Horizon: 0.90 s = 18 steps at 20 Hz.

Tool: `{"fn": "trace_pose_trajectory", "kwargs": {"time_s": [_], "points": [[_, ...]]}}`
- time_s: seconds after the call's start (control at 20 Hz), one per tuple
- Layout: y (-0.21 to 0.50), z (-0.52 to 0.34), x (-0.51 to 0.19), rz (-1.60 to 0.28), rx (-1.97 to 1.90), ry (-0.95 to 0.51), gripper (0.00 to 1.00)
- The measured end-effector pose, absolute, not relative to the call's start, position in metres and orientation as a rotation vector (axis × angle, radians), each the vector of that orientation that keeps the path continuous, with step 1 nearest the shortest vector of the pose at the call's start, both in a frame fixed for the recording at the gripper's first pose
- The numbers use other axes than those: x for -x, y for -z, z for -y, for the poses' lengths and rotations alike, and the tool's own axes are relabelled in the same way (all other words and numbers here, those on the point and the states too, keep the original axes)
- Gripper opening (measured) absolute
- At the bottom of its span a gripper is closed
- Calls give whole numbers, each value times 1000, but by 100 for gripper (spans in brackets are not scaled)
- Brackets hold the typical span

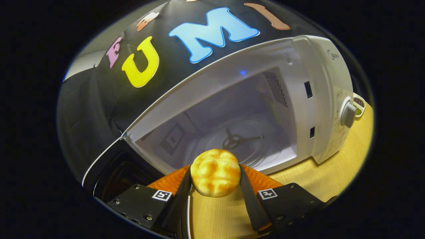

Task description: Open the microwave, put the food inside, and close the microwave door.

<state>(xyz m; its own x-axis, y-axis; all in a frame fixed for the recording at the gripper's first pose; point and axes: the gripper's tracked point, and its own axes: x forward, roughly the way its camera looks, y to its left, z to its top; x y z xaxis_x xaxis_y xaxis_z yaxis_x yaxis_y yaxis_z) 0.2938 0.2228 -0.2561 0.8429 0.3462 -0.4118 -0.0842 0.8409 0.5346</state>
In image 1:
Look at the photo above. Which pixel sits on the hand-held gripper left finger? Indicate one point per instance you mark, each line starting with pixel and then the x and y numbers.
pixel 177 205

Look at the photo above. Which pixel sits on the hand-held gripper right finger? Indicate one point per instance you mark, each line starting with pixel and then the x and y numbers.
pixel 254 205

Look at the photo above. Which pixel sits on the golden bread bun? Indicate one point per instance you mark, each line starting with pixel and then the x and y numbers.
pixel 215 172

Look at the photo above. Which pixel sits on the white microwave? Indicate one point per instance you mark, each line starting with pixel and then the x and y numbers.
pixel 232 99

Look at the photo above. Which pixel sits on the white divided dish of beans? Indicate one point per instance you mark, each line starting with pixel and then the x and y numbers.
pixel 359 103

